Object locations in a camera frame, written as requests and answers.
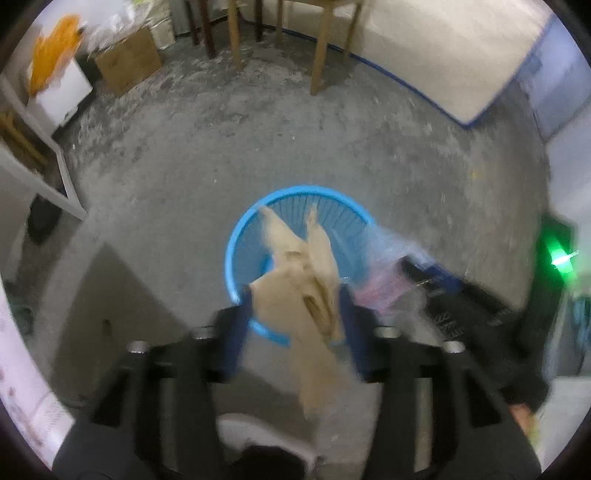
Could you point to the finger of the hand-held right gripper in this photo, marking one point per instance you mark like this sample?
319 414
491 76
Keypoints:
429 277

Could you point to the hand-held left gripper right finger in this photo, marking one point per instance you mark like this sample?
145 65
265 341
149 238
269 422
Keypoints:
355 332

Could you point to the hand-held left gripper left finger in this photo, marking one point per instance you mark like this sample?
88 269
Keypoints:
235 332

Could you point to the clear plastic bag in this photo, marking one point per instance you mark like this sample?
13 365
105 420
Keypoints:
383 290

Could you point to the blue plastic wastebasket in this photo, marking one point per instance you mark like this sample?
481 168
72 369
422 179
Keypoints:
286 201

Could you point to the person's white shoe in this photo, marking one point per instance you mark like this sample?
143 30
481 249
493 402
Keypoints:
249 429

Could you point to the person's black pants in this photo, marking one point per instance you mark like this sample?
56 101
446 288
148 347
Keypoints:
272 464

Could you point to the table with floral tablecloth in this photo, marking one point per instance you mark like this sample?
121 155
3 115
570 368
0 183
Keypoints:
23 392

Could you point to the black cloth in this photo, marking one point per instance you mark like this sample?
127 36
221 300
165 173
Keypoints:
44 221

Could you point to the white mattress with blue edge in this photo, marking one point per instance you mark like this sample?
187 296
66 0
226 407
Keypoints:
438 55

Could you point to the wooden top side table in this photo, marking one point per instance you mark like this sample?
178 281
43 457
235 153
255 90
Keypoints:
46 191

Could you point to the wooden chair with dark seat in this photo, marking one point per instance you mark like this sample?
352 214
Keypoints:
323 46

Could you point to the white board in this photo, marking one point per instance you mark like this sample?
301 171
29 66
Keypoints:
64 101

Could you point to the cardboard box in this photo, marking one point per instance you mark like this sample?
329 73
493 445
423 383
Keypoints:
127 62

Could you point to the dark wooden stool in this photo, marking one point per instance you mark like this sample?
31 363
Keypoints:
208 32

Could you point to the orange plastic bag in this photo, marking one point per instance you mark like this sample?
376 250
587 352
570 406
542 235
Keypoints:
53 55

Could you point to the pile of clear plastic bags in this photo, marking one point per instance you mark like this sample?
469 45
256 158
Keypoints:
115 23

